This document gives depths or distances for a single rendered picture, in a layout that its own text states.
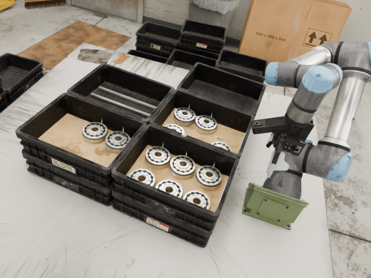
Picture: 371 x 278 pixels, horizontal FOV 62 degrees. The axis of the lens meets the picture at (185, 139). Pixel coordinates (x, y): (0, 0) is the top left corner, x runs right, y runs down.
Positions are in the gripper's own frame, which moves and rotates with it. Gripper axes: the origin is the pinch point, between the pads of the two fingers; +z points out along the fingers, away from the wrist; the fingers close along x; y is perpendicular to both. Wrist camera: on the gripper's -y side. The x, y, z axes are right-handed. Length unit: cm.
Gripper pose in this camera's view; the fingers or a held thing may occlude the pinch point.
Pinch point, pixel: (265, 161)
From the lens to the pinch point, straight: 108.4
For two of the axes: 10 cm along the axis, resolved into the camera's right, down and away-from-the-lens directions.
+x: 1.8, -6.2, 7.7
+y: 9.6, 2.8, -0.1
